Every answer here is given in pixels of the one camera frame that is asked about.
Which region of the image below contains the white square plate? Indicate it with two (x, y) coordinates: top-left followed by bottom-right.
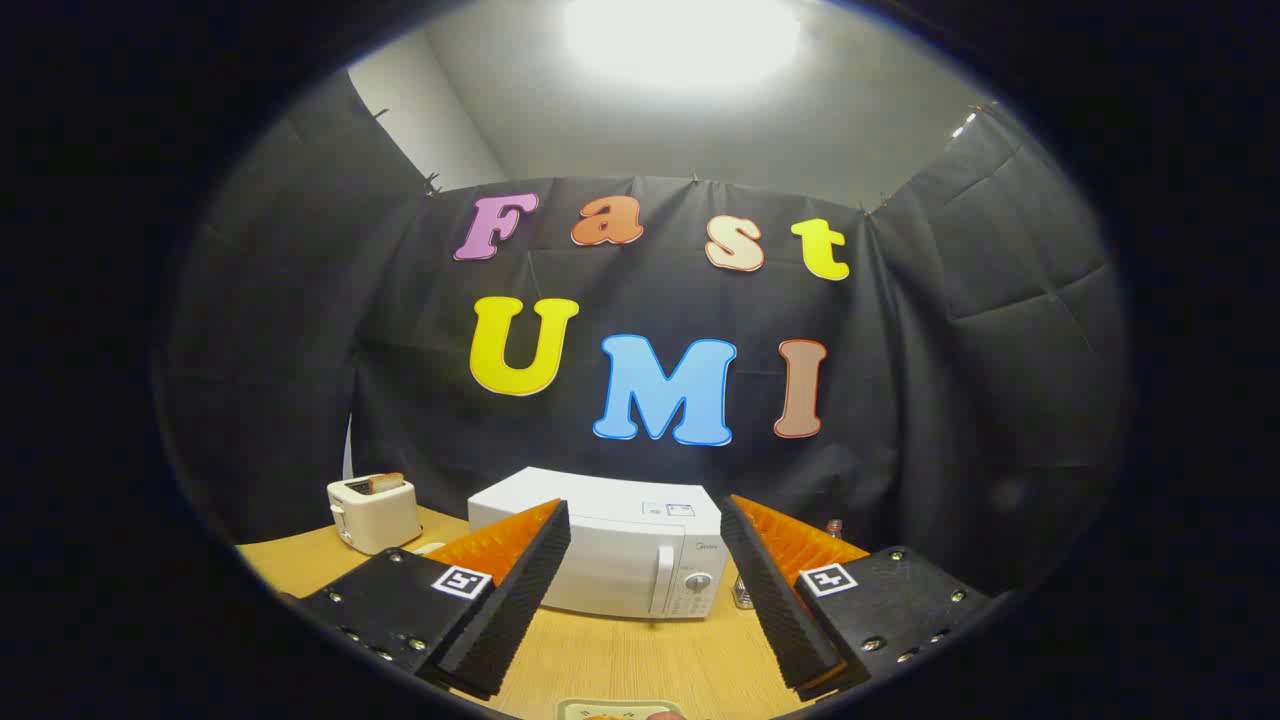
(556, 699), (687, 720)

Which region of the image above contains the white microwave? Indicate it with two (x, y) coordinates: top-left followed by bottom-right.
(467, 466), (724, 621)

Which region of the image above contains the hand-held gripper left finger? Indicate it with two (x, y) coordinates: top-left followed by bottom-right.
(297, 498), (573, 701)

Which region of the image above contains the white toaster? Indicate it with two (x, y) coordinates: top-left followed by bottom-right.
(326, 473), (423, 556)

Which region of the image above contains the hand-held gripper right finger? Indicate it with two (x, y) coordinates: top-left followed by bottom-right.
(720, 494), (996, 703)

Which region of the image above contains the ceiling light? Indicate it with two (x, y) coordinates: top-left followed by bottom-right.
(560, 0), (806, 91)

